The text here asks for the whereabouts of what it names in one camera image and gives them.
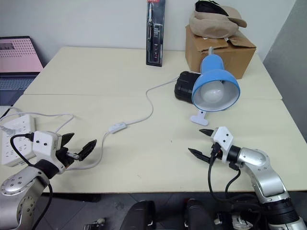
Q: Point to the white power strip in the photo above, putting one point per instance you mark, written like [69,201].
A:
[14,148]

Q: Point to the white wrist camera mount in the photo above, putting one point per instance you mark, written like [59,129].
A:
[43,143]
[223,137]

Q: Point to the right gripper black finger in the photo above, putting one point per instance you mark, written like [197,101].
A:
[207,132]
[201,156]

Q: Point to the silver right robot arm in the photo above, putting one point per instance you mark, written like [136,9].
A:
[263,177]

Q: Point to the white light bulb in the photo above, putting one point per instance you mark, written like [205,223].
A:
[212,92]

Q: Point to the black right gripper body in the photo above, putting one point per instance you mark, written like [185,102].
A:
[216,151]

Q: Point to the brown cardboard box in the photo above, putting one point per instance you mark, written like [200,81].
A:
[230,57]

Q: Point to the laptop with pink screen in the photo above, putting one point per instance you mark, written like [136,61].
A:
[16,55]

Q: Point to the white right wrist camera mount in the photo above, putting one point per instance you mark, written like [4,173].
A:
[223,137]

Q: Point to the dark rounded shape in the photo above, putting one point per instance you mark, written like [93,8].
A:
[140,215]
[197,215]

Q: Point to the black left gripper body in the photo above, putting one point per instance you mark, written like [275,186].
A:
[63,155]

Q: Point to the blue desk lamp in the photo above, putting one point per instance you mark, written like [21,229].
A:
[211,69]

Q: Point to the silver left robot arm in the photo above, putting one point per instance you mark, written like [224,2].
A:
[14,184]

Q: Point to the black soldering iron package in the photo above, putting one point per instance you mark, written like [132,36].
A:
[156,36]

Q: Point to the beige cap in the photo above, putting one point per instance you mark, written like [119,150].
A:
[211,26]

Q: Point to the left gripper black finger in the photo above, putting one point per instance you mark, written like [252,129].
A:
[88,149]
[67,139]

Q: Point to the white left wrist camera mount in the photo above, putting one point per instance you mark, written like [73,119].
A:
[43,143]

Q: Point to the black fabric item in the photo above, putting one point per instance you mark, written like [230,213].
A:
[208,6]

